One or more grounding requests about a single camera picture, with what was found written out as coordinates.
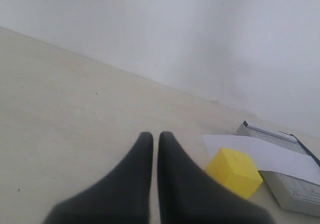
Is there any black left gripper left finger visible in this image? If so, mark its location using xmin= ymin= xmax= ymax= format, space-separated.
xmin=44 ymin=132 xmax=154 ymax=224

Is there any black cutter blade arm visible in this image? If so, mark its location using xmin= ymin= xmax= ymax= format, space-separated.
xmin=280 ymin=131 xmax=320 ymax=167

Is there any grey paper cutter base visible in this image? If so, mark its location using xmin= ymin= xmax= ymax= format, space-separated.
xmin=235 ymin=120 xmax=320 ymax=214

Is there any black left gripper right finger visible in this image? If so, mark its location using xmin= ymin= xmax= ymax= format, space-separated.
xmin=157 ymin=131 xmax=275 ymax=224

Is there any yellow cube block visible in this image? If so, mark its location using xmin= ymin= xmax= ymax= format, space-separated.
xmin=205 ymin=147 xmax=263 ymax=199

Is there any white paper strip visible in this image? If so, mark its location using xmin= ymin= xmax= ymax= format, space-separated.
xmin=202 ymin=135 xmax=320 ymax=185

